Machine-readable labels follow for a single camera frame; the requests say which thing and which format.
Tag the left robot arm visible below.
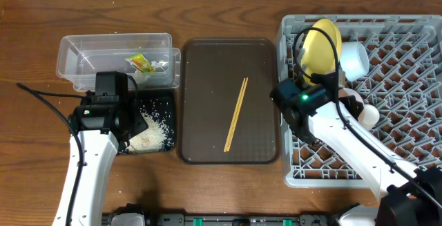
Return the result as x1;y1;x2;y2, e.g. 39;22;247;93
53;71;148;225

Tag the white cup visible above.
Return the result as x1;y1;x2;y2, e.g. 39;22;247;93
358;104;380;131

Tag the grey dishwasher rack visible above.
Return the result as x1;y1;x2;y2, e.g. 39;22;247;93
280;15;441;188

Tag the black waste tray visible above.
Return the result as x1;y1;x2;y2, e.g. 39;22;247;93
118;90;177;154

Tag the yellow plate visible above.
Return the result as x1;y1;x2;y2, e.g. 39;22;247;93
300;19;343;75

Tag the green orange snack wrapper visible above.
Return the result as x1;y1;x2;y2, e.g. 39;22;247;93
125;53;155;73

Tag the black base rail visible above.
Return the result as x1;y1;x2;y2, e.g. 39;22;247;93
102;213;338;226

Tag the white napkin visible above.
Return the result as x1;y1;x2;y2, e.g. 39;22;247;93
135;60;169;82

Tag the light blue bowl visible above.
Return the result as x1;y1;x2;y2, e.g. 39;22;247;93
338;88;364;121

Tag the white bowl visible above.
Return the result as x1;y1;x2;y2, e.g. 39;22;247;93
340;41;369;82

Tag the brown serving tray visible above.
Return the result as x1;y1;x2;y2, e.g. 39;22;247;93
177;38;280;164

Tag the clear plastic bin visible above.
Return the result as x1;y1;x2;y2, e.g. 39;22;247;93
56;32;181;92

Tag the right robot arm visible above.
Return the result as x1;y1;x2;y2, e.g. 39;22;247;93
270;74;441;226

